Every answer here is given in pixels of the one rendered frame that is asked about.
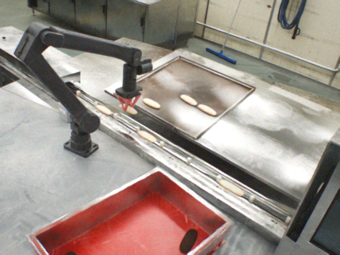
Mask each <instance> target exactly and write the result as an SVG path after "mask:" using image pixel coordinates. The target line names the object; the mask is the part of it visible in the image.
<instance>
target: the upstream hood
mask: <svg viewBox="0 0 340 255"><path fill-rule="evenodd" d="M20 39H21V38H20V37H17V36H15V35H14V34H12V33H10V32H8V31H6V30H4V29H3V28H0V56H1V57H3V58H5V59H6V60H7V61H10V62H11V63H12V64H14V65H15V66H16V67H18V68H19V69H21V70H23V71H25V72H26V73H27V74H28V75H30V76H32V77H33V78H34V79H36V80H37V81H40V80H39V79H38V78H37V77H36V76H35V75H34V74H33V73H32V72H31V71H30V70H29V68H28V67H27V66H26V65H24V63H23V62H22V61H20V60H19V59H18V58H17V57H16V56H15V55H14V54H13V53H14V51H15V49H16V47H17V45H18V43H19V41H20ZM42 54H43V56H44V58H45V60H46V61H47V62H48V63H49V64H50V65H51V67H52V68H53V69H54V70H55V71H56V73H57V74H58V75H59V77H60V78H61V79H62V80H63V81H64V82H65V83H66V82H69V81H72V80H73V83H74V82H78V83H80V74H81V71H80V70H78V69H76V68H74V67H71V66H70V65H68V64H66V63H65V62H63V61H61V60H60V59H58V58H56V57H54V56H52V55H49V54H48V53H46V52H45V51H44V52H43V53H42ZM40 82H41V81H40Z"/></svg>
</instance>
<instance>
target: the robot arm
mask: <svg viewBox="0 0 340 255"><path fill-rule="evenodd" d="M49 46H52V47H55V48H67V49H71V50H76V51H82V52H87V53H92V54H97V55H103V56H107V57H108V56H110V57H114V58H118V59H120V60H123V61H124V62H126V63H124V64H123V76H122V87H120V88H117V89H115V93H116V96H117V98H118V100H119V101H120V103H121V105H122V108H123V111H125V112H126V110H127V107H128V105H130V107H132V108H133V106H134V105H135V103H137V101H138V100H139V98H140V97H141V93H140V91H143V87H141V86H139V85H137V75H143V74H146V73H150V72H151V71H152V63H151V59H149V58H148V57H146V56H142V51H141V50H140V49H138V48H136V47H134V46H132V45H130V44H127V43H124V42H118V41H116V42H114V41H110V40H106V39H102V38H98V37H94V36H89V35H84V34H82V33H78V32H72V31H68V30H64V29H61V28H57V27H53V26H50V27H49V26H45V25H43V24H42V23H40V22H37V21H36V22H33V23H31V24H30V25H29V26H28V28H27V29H26V30H25V32H24V34H23V36H22V37H21V39H20V41H19V43H18V45H17V47H16V49H15V51H14V53H13V54H14V55H15V56H16V57H17V58H18V59H19V60H20V61H22V62H23V63H24V65H26V66H27V67H28V68H29V70H30V71H31V72H32V73H33V74H34V75H35V76H36V77H37V78H38V79H39V80H40V81H41V82H42V83H43V85H44V86H45V87H46V88H47V89H48V90H49V91H50V92H51V93H52V95H53V96H54V97H55V98H56V99H57V100H58V101H59V102H60V103H61V104H62V105H63V106H64V108H65V109H66V110H67V111H68V112H69V113H70V119H71V120H72V122H70V126H71V130H72V131H71V136H70V140H68V141H67V142H65V143H64V144H63V147H64V149H66V150H68V151H70V152H72V153H75V154H77V155H79V156H81V157H83V158H88V157H89V156H90V155H92V154H93V153H94V152H95V151H97V150H98V149H99V145H98V144H96V143H94V142H92V139H91V133H93V132H95V131H96V130H97V129H98V128H99V126H100V123H101V120H100V118H99V117H98V115H96V114H95V113H93V112H92V111H90V110H89V109H88V108H86V107H85V105H84V104H83V103H82V102H81V101H79V100H78V99H77V97H76V96H75V95H74V93H73V92H72V91H71V90H70V88H69V87H68V86H67V85H66V84H65V82H64V81H63V80H62V79H61V78H60V77H59V75H58V74H57V73H56V71H55V70H54V69H53V68H52V67H51V65H50V64H49V63H48V62H47V61H46V60H45V58H44V56H43V54H42V53H43V52H44V51H45V50H46V49H47V48H48V47H49ZM133 97H135V99H134V101H133V103H132V101H131V98H133ZM123 100H124V102H125V106H124V104H123Z"/></svg>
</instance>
